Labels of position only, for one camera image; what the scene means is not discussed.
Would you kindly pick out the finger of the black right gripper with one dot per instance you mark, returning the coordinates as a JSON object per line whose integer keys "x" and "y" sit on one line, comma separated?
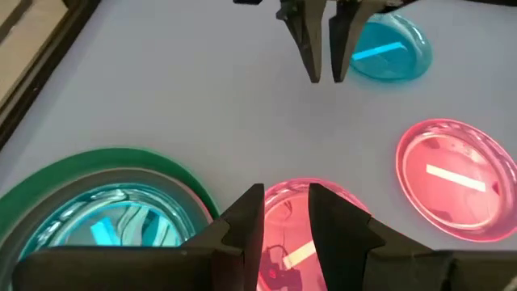
{"x": 343, "y": 40}
{"x": 309, "y": 40}

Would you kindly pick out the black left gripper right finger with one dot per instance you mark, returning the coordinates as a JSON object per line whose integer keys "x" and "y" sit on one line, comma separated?
{"x": 383, "y": 266}

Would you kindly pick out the clear red plastic plate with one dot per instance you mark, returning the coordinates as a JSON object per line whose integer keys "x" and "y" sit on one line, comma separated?
{"x": 287, "y": 218}
{"x": 444, "y": 202}

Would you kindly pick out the clear teal plastic plate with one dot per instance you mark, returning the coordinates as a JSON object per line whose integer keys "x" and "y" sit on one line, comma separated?
{"x": 105, "y": 230}
{"x": 121, "y": 194}
{"x": 396, "y": 60}

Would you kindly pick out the black table edge rail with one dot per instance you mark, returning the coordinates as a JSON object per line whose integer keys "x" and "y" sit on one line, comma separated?
{"x": 40, "y": 72}

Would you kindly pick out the large green plastic plate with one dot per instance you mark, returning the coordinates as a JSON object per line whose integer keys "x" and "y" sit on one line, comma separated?
{"x": 101, "y": 159}

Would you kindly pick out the large grey plastic plate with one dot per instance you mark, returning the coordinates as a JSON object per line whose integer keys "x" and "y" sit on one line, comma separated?
{"x": 101, "y": 175}

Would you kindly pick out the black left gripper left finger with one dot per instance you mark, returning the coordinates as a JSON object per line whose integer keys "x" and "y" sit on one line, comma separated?
{"x": 161, "y": 268}

